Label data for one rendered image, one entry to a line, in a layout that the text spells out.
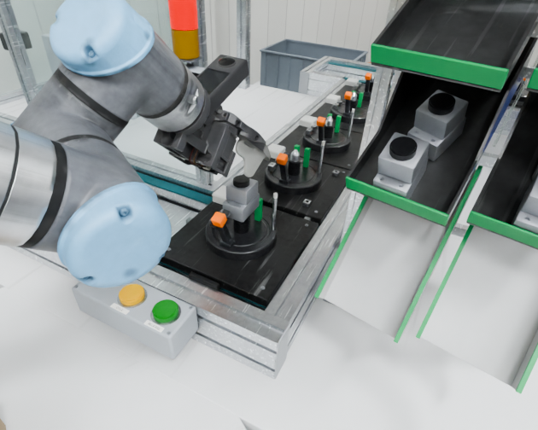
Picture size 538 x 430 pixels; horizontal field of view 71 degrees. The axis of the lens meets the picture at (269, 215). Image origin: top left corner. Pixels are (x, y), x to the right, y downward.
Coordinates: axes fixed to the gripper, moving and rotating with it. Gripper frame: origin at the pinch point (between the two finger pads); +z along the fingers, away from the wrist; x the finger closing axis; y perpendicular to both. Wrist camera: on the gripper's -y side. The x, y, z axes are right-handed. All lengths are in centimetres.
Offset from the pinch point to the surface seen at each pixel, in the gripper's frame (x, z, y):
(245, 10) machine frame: -60, 74, -75
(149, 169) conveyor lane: -34.5, 22.7, 6.6
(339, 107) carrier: -5, 66, -39
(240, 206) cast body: 1.0, 4.8, 9.4
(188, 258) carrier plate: -5.4, 5.5, 21.7
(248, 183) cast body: 1.3, 3.8, 5.1
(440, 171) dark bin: 30.4, -5.8, -2.3
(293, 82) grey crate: -68, 166, -92
